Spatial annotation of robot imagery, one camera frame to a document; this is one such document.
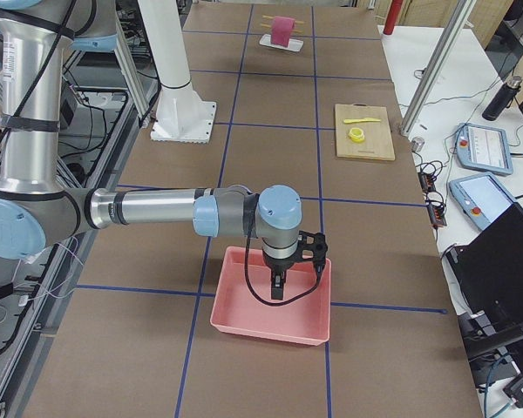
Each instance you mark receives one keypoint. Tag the aluminium frame post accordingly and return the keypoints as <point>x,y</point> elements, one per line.
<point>436,63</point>

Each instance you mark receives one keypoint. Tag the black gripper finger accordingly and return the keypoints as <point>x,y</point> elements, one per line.
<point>275,286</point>
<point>282,282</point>

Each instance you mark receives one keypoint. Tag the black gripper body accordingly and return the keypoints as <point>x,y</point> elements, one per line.
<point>279,264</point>

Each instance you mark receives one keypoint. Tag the far blue teach pendant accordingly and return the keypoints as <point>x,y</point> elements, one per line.
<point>483,148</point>

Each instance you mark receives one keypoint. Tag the wooden rack rod far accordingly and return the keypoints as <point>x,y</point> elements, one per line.
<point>298,21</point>

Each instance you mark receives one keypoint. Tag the blue teach pendant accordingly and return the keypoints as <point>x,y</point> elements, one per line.
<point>483,148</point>
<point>482,198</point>

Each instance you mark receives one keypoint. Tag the pink wiping cloth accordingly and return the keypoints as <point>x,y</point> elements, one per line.
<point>281,31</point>

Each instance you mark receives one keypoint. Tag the white camera post base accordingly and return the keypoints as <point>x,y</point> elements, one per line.
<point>181,114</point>

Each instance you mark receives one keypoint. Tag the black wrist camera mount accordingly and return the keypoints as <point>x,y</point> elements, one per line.
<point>312,247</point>

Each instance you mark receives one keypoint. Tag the yellow plastic knife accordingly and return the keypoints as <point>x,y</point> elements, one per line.
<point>349,121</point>

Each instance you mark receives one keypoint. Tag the red cylinder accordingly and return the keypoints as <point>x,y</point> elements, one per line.
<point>391,19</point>

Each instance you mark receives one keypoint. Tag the near blue teach pendant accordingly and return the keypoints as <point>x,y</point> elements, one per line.
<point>482,198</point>

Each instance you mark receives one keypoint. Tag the bamboo cutting board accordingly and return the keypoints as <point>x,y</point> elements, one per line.
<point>378,143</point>

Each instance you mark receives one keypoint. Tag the black monitor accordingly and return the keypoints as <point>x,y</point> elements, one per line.
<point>492,281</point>

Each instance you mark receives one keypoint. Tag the black water bottle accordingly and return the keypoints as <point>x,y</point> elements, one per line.
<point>504,96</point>

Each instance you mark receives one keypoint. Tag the yellow lemon slices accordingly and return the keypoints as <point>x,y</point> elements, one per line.
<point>356,135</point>

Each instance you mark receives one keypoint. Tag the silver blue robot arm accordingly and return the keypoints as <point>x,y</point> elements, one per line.
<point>37,212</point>

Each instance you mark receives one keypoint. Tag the pink plastic tray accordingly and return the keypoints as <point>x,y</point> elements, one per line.
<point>237,311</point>

